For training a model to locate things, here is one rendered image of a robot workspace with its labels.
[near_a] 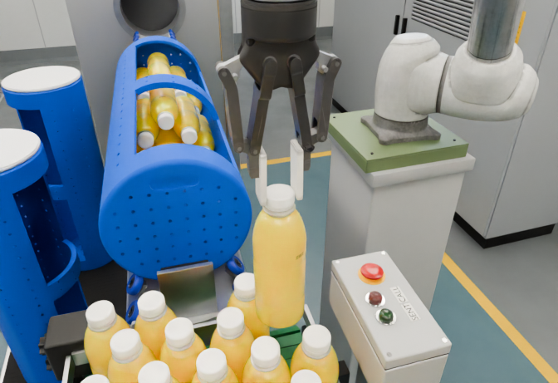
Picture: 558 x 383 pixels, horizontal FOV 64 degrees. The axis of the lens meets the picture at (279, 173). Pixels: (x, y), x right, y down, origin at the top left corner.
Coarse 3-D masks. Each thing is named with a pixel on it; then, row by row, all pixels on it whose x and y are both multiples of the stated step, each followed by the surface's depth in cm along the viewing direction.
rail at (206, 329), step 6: (198, 324) 78; (204, 324) 78; (210, 324) 78; (216, 324) 78; (198, 330) 78; (204, 330) 78; (210, 330) 79; (204, 336) 79; (72, 354) 73; (78, 354) 73; (84, 354) 74; (78, 360) 74; (84, 360) 74
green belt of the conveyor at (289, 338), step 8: (288, 328) 88; (296, 328) 87; (272, 336) 85; (280, 336) 86; (288, 336) 85; (296, 336) 85; (280, 344) 84; (288, 344) 84; (296, 344) 84; (280, 352) 82; (288, 352) 82; (288, 360) 81
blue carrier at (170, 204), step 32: (128, 64) 130; (192, 64) 155; (128, 96) 107; (128, 128) 92; (128, 160) 80; (160, 160) 76; (192, 160) 78; (224, 160) 85; (128, 192) 77; (160, 192) 79; (192, 192) 80; (224, 192) 82; (128, 224) 80; (160, 224) 82; (192, 224) 84; (224, 224) 86; (128, 256) 84; (160, 256) 86; (192, 256) 88; (224, 256) 90
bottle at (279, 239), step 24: (264, 216) 55; (288, 216) 55; (264, 240) 55; (288, 240) 55; (264, 264) 57; (288, 264) 56; (264, 288) 59; (288, 288) 58; (264, 312) 61; (288, 312) 60
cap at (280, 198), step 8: (272, 184) 56; (280, 184) 56; (272, 192) 54; (280, 192) 54; (288, 192) 54; (272, 200) 53; (280, 200) 53; (288, 200) 53; (272, 208) 54; (280, 208) 54; (288, 208) 54
